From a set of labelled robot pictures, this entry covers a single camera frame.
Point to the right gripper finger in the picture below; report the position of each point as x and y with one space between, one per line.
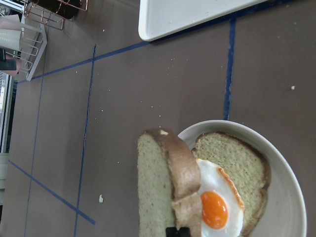
174 232

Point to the white bear tray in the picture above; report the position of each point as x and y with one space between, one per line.
160 18

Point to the fried egg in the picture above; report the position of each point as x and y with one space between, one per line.
222 206

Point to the white round plate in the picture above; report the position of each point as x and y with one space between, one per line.
285 213

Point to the white cup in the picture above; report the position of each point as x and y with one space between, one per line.
11 39

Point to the pink cup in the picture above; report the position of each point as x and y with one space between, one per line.
10 22

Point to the white wire cup rack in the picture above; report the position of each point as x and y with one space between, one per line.
34 42

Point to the copper wire bottle rack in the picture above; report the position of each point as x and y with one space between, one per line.
54 13

